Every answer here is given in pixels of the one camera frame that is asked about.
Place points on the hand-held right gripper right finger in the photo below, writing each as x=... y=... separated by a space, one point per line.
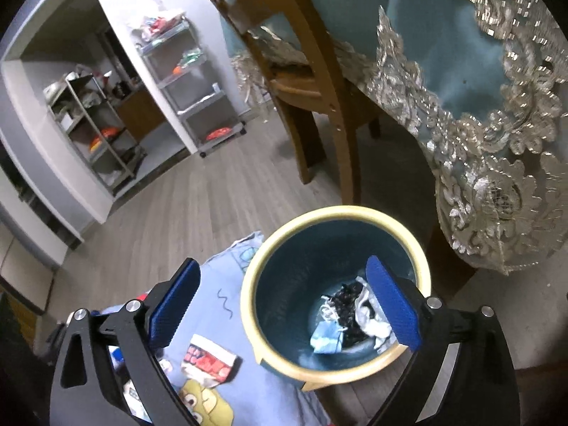
x=392 y=302

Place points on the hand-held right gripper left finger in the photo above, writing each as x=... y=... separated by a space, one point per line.
x=174 y=305

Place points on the blue bin with yellow rim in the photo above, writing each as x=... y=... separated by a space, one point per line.
x=301 y=275

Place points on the crumpled white tissue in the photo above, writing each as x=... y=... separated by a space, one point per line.
x=370 y=319

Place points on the black crumbly scraps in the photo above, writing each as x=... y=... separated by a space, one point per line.
x=346 y=315

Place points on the blue cartoon printed blanket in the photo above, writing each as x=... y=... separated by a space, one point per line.
x=222 y=275

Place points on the red and white wrapper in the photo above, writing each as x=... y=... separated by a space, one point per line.
x=208 y=359

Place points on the small blue packet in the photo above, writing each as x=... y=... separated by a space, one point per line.
x=326 y=339

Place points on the red bag on cart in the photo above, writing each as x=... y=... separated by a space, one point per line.
x=219 y=133

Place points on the orange bag on rack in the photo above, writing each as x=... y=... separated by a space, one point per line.
x=111 y=132

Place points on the wheeled metal shelf cart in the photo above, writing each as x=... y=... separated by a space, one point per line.
x=208 y=97

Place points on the metal kitchen shelf rack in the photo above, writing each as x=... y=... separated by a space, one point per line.
x=91 y=111

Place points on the wooden chair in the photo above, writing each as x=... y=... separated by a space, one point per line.
x=328 y=97

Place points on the teal tablecloth with lace trim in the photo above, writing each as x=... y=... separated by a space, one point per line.
x=443 y=53

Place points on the pile of snack bags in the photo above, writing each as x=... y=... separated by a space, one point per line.
x=157 y=22

